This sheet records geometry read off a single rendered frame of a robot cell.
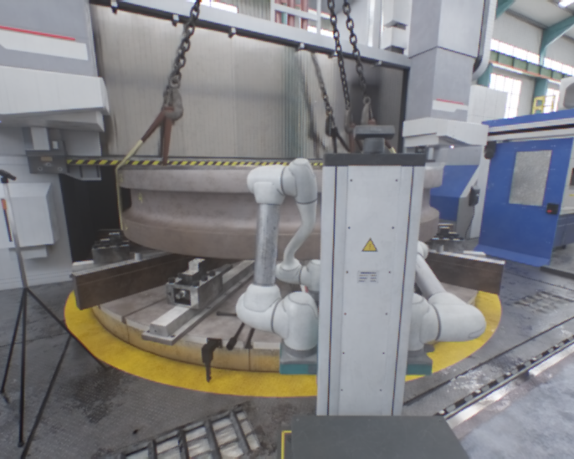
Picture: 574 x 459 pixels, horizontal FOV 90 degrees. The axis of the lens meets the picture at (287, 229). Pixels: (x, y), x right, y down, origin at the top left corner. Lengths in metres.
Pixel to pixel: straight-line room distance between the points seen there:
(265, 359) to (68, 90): 3.04
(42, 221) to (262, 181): 4.25
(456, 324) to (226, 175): 2.20
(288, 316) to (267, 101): 5.11
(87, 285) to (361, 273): 3.06
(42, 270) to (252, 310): 4.75
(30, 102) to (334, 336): 3.25
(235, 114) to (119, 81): 1.83
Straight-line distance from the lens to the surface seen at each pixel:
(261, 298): 1.32
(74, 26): 4.18
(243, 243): 2.87
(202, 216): 3.17
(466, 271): 4.16
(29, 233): 5.30
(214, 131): 5.58
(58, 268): 5.77
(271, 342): 2.62
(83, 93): 3.58
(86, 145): 4.51
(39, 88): 3.62
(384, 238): 1.08
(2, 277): 5.94
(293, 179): 1.24
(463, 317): 1.46
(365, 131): 1.06
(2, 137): 4.66
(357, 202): 1.04
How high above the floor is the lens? 1.73
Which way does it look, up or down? 12 degrees down
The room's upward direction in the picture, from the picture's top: straight up
